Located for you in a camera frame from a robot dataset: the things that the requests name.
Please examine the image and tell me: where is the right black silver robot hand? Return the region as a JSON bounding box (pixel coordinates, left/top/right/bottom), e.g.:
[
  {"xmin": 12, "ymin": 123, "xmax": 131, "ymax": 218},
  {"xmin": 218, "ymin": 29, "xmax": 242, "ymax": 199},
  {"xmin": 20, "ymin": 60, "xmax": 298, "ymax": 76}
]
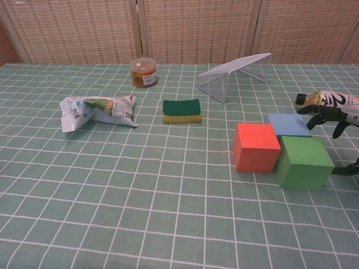
[{"xmin": 297, "ymin": 104, "xmax": 359, "ymax": 176}]

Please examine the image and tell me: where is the blue foam cube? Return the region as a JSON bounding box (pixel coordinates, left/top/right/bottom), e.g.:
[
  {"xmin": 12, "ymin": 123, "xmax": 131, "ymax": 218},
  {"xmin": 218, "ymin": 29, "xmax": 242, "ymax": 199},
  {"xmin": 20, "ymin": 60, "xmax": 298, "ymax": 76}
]
[{"xmin": 266, "ymin": 113, "xmax": 313, "ymax": 138}]

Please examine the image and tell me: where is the green foam cube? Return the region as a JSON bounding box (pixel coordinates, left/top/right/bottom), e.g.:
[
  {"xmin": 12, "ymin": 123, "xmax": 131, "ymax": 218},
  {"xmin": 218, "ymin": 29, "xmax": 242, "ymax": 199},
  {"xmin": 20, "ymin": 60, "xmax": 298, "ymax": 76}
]
[{"xmin": 276, "ymin": 136, "xmax": 336, "ymax": 191}]

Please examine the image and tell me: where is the orange foam cube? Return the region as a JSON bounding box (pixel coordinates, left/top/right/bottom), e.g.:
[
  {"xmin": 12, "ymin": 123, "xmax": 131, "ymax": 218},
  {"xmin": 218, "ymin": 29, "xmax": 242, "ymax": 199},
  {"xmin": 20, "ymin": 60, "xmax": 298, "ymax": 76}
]
[{"xmin": 233, "ymin": 123, "xmax": 282, "ymax": 173}]

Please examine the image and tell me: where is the orange tea plastic bottle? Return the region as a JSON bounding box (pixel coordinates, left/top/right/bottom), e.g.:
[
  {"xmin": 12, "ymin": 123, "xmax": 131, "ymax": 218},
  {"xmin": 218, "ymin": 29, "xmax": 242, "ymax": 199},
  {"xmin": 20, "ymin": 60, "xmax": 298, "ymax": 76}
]
[{"xmin": 295, "ymin": 89, "xmax": 359, "ymax": 110}]

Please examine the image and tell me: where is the beige woven bamboo screen panel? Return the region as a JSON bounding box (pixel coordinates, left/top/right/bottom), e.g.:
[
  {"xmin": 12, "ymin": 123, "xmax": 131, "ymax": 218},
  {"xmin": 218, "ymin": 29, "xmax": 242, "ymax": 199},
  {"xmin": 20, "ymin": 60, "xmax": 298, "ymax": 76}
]
[
  {"xmin": 137, "ymin": 0, "xmax": 264, "ymax": 65},
  {"xmin": 251, "ymin": 0, "xmax": 359, "ymax": 65},
  {"xmin": 338, "ymin": 27, "xmax": 359, "ymax": 65},
  {"xmin": 0, "ymin": 0, "xmax": 141, "ymax": 65}
]

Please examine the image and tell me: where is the green yellow scrubbing sponge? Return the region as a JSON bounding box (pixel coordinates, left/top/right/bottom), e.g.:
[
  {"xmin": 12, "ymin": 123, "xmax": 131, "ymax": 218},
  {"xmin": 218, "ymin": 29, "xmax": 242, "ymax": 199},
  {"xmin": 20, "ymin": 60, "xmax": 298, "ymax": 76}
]
[{"xmin": 162, "ymin": 98, "xmax": 202, "ymax": 124}]

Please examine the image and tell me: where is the clear jar with orange snacks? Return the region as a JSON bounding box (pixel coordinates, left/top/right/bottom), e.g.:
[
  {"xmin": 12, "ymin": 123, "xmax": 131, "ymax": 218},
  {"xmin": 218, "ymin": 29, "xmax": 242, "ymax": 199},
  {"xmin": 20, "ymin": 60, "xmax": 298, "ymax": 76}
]
[{"xmin": 130, "ymin": 57, "xmax": 158, "ymax": 89}]

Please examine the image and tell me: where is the green white checked tablecloth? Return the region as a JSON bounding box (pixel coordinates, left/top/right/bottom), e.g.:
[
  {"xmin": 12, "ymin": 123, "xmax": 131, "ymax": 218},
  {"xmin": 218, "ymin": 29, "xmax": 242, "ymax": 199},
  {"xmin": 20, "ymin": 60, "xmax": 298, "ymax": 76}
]
[{"xmin": 0, "ymin": 63, "xmax": 359, "ymax": 269}]

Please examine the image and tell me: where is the crumpled white snack bag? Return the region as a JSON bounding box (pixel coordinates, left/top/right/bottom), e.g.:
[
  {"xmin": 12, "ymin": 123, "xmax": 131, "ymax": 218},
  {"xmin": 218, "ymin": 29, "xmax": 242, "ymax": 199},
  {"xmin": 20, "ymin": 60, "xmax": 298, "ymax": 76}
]
[{"xmin": 59, "ymin": 94, "xmax": 139, "ymax": 133}]

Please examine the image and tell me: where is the reddish woven screen panel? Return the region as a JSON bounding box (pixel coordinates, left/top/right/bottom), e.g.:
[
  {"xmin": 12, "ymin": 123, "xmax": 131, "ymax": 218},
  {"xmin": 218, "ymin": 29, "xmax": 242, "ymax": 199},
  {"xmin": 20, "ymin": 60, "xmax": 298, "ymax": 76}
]
[{"xmin": 0, "ymin": 19, "xmax": 22, "ymax": 67}]

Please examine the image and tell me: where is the white wire mesh rack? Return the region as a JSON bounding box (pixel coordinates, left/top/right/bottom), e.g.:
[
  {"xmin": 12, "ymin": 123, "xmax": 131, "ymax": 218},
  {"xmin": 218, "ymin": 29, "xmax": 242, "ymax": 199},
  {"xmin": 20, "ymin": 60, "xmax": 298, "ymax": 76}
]
[{"xmin": 196, "ymin": 52, "xmax": 273, "ymax": 104}]

